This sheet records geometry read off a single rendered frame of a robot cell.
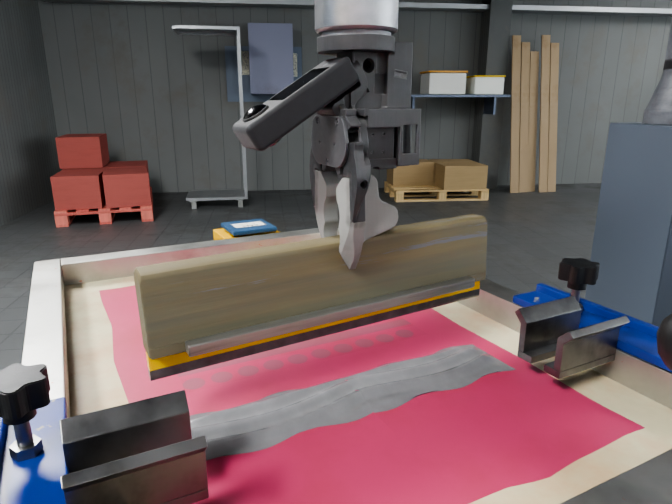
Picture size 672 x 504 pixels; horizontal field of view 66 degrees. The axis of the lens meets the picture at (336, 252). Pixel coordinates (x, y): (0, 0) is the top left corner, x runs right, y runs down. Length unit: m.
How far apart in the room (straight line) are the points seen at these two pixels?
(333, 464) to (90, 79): 7.48
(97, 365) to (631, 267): 0.82
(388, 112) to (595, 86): 8.45
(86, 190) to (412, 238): 5.46
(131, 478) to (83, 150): 6.20
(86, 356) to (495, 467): 0.45
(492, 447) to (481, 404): 0.07
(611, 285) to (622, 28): 8.17
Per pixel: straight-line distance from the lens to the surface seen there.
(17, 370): 0.43
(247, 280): 0.47
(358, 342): 0.64
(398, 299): 0.54
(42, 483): 0.41
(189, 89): 7.53
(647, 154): 0.98
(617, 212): 1.03
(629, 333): 0.64
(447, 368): 0.59
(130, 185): 5.86
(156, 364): 0.48
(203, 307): 0.46
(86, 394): 0.59
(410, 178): 7.09
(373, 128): 0.49
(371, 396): 0.53
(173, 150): 7.60
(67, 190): 5.94
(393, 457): 0.46
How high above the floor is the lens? 1.24
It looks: 16 degrees down
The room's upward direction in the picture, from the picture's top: straight up
